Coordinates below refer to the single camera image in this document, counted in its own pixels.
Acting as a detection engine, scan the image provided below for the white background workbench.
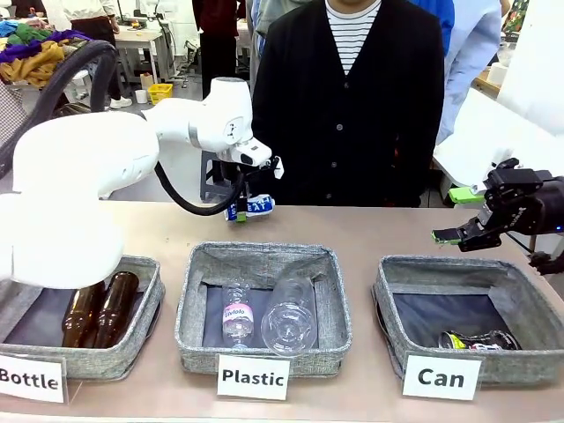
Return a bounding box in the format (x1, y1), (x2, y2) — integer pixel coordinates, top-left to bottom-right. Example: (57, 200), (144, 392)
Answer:
(113, 29), (167, 85)

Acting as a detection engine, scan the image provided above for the white can label card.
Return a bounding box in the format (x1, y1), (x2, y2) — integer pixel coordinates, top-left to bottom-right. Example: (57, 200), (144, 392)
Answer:
(401, 353), (483, 402)

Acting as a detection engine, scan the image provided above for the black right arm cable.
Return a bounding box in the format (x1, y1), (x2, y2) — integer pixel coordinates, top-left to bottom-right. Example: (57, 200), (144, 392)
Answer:
(505, 231), (564, 277)

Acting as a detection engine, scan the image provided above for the yellow plastic crate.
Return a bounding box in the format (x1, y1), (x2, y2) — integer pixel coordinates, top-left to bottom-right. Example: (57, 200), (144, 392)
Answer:
(146, 82), (174, 108)

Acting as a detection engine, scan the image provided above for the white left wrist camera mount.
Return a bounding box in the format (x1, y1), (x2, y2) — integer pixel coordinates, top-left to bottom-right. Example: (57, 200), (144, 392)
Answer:
(228, 137), (274, 168)

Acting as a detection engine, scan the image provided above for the white clothes table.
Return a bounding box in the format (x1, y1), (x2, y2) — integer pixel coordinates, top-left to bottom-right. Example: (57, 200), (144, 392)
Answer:
(6, 69), (100, 116)

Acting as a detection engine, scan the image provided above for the person in black cardigan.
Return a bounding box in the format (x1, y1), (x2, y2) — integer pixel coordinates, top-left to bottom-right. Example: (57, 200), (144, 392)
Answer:
(251, 0), (446, 209)

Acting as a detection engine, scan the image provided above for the grey plastic stool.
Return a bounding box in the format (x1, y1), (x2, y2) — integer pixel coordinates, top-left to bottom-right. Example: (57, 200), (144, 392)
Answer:
(199, 149), (241, 204)

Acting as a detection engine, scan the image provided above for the pile of colourful clothes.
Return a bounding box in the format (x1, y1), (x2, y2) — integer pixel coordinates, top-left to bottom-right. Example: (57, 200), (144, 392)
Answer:
(0, 19), (96, 89)

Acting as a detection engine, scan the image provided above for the white plastic label card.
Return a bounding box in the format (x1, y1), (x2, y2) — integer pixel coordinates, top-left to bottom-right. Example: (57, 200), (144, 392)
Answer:
(216, 352), (292, 400)

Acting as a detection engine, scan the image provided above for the white tissue roll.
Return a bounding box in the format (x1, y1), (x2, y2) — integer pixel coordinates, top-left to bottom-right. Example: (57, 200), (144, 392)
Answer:
(487, 61), (512, 87)

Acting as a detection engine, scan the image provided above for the black crushed drink can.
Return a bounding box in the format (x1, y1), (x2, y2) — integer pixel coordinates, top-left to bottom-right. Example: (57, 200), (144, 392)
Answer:
(439, 330), (522, 353)

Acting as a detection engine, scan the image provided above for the large clear plastic bottle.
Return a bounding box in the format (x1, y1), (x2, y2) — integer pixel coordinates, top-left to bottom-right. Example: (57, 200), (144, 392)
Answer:
(260, 277), (320, 358)

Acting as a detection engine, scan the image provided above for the white bottle label card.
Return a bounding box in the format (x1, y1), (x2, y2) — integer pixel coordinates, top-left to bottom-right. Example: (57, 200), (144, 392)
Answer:
(0, 352), (68, 404)

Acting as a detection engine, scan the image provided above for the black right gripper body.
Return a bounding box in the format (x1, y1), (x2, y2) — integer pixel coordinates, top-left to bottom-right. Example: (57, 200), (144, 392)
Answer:
(479, 157), (564, 236)

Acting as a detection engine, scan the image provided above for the blue white sweat can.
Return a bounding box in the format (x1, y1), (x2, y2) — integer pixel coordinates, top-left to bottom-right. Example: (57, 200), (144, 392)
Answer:
(224, 193), (277, 224)

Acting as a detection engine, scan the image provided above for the grey fabric basket can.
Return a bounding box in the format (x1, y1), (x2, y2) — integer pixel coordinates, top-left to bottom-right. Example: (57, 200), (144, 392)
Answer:
(372, 255), (564, 387)

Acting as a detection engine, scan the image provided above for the small pink label plastic bottle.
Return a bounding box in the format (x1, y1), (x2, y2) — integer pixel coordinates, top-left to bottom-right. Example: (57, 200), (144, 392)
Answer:
(221, 283), (257, 350)

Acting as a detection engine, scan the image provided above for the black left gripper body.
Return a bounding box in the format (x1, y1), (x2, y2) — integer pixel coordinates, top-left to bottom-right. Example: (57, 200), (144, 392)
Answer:
(219, 156), (286, 196)

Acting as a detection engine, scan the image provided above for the person in light blue coat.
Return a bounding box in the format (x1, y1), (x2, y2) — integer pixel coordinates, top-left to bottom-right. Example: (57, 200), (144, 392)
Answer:
(403, 0), (504, 146)

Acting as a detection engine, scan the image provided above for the grey fabric basket plastic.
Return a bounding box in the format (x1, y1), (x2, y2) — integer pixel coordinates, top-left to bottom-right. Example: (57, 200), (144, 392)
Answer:
(174, 241), (354, 378)

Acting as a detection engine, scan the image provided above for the person in red top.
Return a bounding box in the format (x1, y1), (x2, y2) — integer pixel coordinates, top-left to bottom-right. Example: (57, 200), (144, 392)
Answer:
(191, 0), (247, 105)

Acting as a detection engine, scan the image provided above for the brown glass bottle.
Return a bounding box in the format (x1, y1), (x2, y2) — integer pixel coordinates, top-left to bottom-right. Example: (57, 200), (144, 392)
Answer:
(61, 280), (108, 349)
(93, 271), (141, 350)

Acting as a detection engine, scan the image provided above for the white side table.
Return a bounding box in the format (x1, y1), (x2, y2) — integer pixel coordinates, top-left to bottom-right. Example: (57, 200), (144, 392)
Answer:
(431, 86), (564, 265)

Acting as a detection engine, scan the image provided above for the person in white top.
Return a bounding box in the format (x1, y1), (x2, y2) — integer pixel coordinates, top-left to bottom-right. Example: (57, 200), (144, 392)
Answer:
(61, 0), (134, 109)

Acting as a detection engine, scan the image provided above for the grey fabric basket bottle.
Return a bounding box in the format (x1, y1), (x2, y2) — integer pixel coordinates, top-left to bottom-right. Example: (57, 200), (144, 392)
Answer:
(0, 255), (167, 382)

